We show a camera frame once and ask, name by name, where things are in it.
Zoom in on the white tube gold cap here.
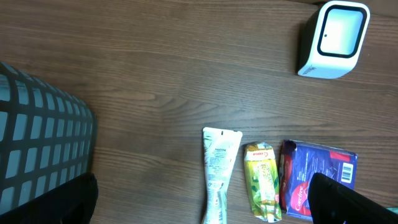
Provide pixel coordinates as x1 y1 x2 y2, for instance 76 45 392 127
202 127 243 224

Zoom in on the white barcode scanner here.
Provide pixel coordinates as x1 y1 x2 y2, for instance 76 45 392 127
297 1 371 79

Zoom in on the green yellow drink pouch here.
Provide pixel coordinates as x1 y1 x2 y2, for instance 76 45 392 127
244 142 282 223

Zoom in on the grey plastic basket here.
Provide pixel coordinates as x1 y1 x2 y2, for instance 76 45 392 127
1 62 97 213

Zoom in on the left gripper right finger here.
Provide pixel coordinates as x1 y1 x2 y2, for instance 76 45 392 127
308 173 397 224

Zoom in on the purple pad package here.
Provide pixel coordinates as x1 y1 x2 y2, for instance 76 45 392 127
279 139 358 222

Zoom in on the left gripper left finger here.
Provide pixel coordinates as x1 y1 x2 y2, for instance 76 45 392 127
1 173 98 224

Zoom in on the teal wipes packet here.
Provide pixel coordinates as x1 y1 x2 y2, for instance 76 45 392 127
387 207 398 214

